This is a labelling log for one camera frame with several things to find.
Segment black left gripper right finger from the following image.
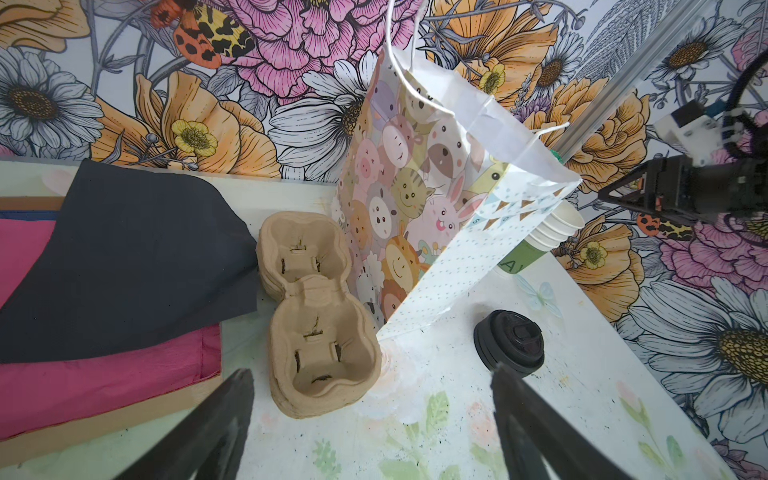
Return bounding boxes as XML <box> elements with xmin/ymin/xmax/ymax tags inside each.
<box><xmin>491</xmin><ymin>363</ymin><xmax>629</xmax><ymax>479</ymax></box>

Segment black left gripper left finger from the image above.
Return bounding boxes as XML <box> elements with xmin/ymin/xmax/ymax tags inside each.
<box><xmin>118</xmin><ymin>369</ymin><xmax>254</xmax><ymax>479</ymax></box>

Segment white patterned paper gift bag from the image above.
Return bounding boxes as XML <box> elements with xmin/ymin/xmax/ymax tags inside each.
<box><xmin>334</xmin><ymin>2</ymin><xmax>580</xmax><ymax>339</ymax></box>

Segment stack of paper cups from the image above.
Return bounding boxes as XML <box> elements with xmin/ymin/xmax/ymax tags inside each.
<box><xmin>498</xmin><ymin>201</ymin><xmax>585</xmax><ymax>274</ymax></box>

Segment brown pulp cup carrier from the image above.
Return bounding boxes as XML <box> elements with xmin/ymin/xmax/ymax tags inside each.
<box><xmin>257</xmin><ymin>212</ymin><xmax>382</xmax><ymax>419</ymax></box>

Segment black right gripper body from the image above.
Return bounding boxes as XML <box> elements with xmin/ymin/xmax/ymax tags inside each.
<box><xmin>598</xmin><ymin>155</ymin><xmax>767</xmax><ymax>225</ymax></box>

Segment black paper napkin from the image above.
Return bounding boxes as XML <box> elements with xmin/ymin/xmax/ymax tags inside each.
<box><xmin>1</xmin><ymin>161</ymin><xmax>259</xmax><ymax>364</ymax></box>

